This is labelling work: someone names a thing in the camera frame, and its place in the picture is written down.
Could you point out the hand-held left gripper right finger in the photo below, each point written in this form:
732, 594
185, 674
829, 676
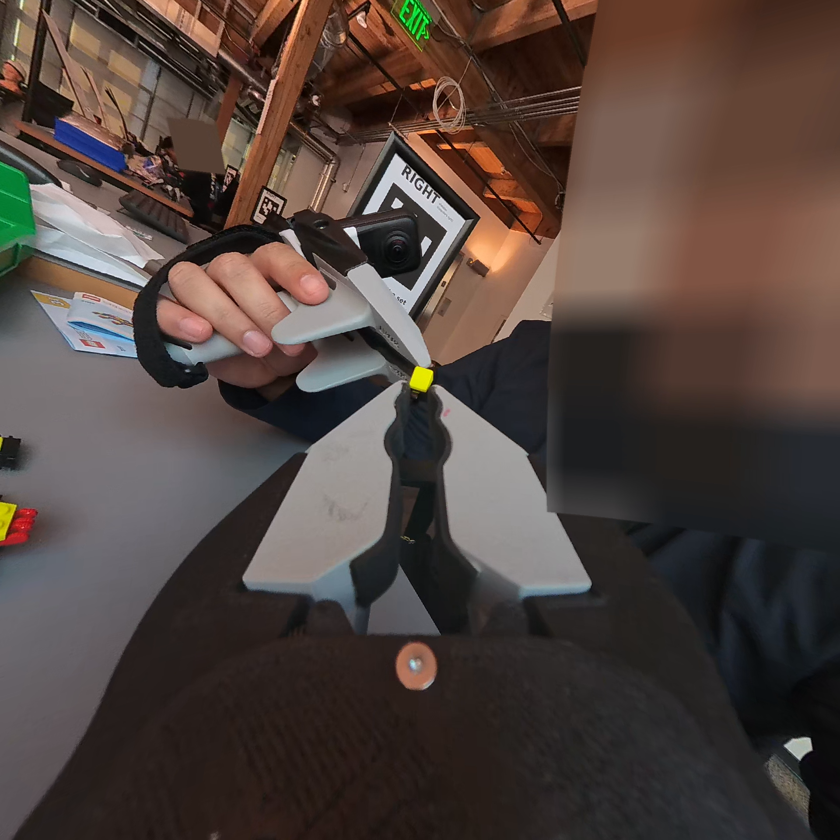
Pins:
505, 512

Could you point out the wooden support post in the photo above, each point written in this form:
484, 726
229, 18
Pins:
282, 111

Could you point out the small blue bin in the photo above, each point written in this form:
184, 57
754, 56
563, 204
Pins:
88, 141

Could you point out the green exit sign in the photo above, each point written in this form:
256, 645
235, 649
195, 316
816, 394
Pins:
412, 16

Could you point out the black keyboard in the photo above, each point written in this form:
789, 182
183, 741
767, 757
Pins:
154, 213

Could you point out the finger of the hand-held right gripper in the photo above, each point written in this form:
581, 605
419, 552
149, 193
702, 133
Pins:
394, 315
400, 373

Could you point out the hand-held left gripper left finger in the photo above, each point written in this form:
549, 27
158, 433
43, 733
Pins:
328, 512

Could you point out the green storage bin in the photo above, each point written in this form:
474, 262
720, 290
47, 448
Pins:
13, 210

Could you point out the black yellow red lego body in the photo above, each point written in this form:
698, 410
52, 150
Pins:
13, 522

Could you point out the black white marker tag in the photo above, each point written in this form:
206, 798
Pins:
271, 207
231, 178

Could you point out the black yellow lego leg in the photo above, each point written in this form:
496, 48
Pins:
8, 453
420, 379

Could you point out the white paper sheet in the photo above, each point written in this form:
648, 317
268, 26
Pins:
85, 223

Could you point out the person's torso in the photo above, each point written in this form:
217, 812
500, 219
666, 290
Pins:
754, 623

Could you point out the lego instruction booklet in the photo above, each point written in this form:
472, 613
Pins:
98, 325

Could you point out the person's right hand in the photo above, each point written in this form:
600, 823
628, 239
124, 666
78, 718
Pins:
229, 289

